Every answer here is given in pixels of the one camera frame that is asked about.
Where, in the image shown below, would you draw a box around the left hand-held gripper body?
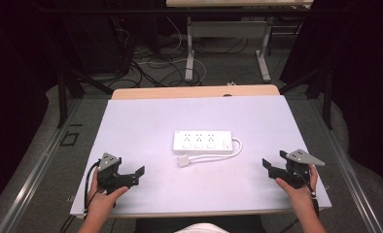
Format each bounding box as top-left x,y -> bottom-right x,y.
96,151 -> 141,195

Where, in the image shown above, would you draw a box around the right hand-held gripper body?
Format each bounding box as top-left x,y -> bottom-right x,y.
267,149 -> 327,190

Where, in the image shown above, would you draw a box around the person's right hand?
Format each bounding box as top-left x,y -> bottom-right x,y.
274,163 -> 320,213

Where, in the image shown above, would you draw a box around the person's left hand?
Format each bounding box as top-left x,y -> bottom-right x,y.
87,168 -> 130,221

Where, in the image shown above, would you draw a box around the white power plug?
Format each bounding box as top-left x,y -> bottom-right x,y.
177,153 -> 192,168

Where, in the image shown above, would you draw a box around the white table mat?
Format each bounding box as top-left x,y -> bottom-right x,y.
69,94 -> 332,218

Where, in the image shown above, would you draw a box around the person's dark pants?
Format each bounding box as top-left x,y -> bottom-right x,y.
134,214 -> 267,233

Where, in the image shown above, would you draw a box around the black floor socket box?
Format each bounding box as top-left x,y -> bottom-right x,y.
59,131 -> 81,148

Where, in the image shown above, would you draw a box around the white power strip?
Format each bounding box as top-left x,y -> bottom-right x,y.
172,129 -> 234,154

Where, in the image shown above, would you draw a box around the black metal stand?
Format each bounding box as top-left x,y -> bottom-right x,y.
277,62 -> 335,131
56,62 -> 116,129

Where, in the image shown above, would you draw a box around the person's white shirt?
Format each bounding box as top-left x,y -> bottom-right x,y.
174,222 -> 230,233

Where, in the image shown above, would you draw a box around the wooden table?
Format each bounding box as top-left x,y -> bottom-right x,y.
72,83 -> 331,219

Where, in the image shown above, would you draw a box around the black curtain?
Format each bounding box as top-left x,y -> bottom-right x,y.
0,0 -> 64,215
278,0 -> 383,185

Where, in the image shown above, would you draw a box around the white desk with metal legs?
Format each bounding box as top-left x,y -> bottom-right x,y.
165,0 -> 315,83

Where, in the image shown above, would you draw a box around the black horizontal bar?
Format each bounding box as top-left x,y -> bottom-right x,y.
38,7 -> 312,16

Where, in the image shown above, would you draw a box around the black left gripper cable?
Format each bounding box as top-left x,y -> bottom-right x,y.
58,159 -> 102,233

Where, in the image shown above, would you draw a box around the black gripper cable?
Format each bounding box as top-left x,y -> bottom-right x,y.
278,166 -> 321,233
58,159 -> 102,233

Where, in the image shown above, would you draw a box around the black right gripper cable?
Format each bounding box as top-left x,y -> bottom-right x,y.
278,166 -> 321,233

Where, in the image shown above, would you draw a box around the white power strip cable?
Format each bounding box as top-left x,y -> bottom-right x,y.
186,137 -> 244,163

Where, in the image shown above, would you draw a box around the metal floor rail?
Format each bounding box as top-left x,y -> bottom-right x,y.
0,98 -> 84,233
305,96 -> 383,233

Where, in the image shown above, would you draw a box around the bundle of black floor cables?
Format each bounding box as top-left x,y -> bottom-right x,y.
106,17 -> 250,89

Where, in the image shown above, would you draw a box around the white floor cable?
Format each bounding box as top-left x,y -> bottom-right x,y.
136,17 -> 209,87

